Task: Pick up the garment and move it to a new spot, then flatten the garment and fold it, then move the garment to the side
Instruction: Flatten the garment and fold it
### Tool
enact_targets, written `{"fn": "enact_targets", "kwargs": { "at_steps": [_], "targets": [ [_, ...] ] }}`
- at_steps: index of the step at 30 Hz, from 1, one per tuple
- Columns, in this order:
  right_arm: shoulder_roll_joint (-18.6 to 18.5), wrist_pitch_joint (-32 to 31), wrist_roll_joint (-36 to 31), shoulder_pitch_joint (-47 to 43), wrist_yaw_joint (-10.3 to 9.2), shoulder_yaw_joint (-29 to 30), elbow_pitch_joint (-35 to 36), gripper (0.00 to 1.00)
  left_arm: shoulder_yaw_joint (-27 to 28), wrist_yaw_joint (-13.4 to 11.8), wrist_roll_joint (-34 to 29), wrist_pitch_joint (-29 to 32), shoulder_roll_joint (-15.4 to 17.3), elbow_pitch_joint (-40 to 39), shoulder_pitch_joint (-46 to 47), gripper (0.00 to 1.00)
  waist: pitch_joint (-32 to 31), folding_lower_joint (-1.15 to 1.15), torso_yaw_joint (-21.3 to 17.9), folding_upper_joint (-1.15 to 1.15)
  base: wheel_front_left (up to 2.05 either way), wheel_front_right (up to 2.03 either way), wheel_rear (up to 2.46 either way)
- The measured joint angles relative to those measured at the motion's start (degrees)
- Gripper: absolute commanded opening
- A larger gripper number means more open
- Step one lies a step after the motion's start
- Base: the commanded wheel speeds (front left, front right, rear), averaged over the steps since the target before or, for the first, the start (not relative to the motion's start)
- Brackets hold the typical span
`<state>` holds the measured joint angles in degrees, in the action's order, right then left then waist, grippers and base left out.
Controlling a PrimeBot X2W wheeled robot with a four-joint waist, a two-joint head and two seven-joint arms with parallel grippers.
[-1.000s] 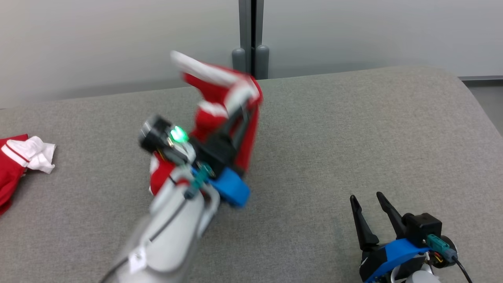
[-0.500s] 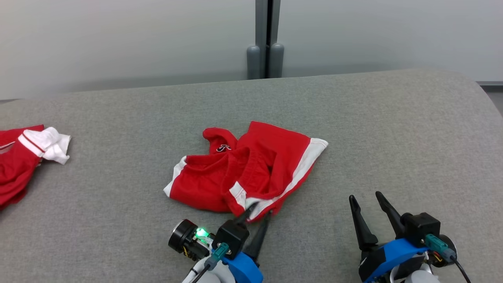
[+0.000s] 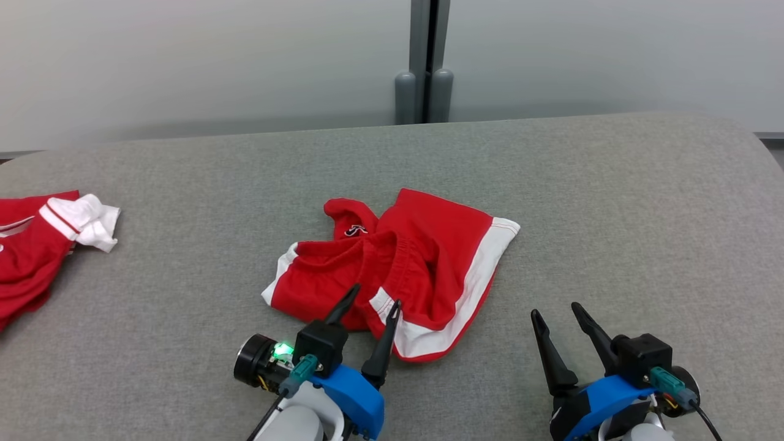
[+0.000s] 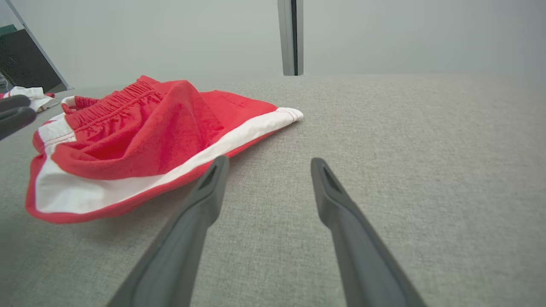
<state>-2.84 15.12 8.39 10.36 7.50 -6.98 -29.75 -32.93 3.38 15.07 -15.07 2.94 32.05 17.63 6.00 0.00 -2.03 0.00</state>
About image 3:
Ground red basketball jersey with numbers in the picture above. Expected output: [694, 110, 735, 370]
[0, 190, 121, 331]

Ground black cable with teal plug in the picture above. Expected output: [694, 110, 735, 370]
[649, 366, 725, 441]
[246, 354, 320, 441]

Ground red shorts with white trim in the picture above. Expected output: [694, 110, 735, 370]
[262, 188, 521, 363]

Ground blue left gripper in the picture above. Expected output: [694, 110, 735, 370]
[308, 283, 403, 441]

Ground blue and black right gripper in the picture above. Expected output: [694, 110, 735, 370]
[530, 301, 655, 441]

